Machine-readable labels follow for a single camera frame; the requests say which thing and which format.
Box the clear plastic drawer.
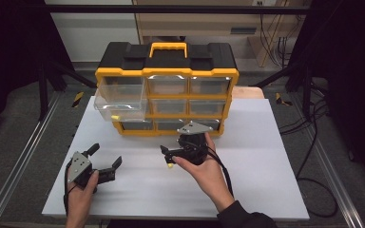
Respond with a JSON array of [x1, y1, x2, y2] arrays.
[[93, 76, 148, 123]]

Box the black floor cable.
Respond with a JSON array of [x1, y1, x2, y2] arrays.
[[279, 80, 340, 219]]

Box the yellow and black organizer cabinet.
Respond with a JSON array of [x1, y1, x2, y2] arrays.
[[94, 41, 240, 138]]

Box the wooden board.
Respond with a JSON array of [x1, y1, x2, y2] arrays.
[[231, 85, 264, 100]]

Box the hanging black cables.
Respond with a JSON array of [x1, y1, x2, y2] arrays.
[[259, 13, 300, 69]]

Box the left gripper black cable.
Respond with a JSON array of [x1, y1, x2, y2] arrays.
[[62, 161, 74, 217]]

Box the black metal stand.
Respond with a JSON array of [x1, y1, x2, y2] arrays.
[[37, 60, 98, 122], [251, 63, 314, 122]]

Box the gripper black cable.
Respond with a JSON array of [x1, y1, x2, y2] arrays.
[[202, 143, 236, 198], [62, 161, 74, 217]]

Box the dark grey desk handle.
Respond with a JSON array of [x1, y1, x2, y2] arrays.
[[230, 27, 258, 35]]

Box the black and yellow striped tape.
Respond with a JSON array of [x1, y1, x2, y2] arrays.
[[71, 91, 86, 108], [275, 92, 293, 107]]

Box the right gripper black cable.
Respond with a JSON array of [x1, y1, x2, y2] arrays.
[[202, 143, 236, 198]]

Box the white panel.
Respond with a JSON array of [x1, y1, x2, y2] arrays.
[[44, 0, 141, 63]]

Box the yellow carrying handle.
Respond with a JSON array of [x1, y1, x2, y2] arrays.
[[148, 42, 188, 59]]

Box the black curtain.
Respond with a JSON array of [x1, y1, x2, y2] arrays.
[[0, 0, 75, 143], [284, 0, 365, 191]]

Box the person's right hand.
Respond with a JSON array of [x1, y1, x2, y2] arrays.
[[171, 132, 236, 212]]

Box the grid of clear drawers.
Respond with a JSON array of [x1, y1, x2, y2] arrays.
[[120, 75, 232, 131]]

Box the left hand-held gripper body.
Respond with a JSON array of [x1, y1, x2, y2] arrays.
[[67, 151, 117, 190]]

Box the black horizontal frame bar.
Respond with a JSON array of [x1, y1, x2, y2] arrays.
[[44, 4, 312, 15]]

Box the person's left hand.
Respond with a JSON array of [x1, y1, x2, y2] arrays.
[[66, 170, 100, 220]]

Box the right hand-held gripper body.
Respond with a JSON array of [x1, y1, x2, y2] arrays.
[[164, 122, 214, 165]]

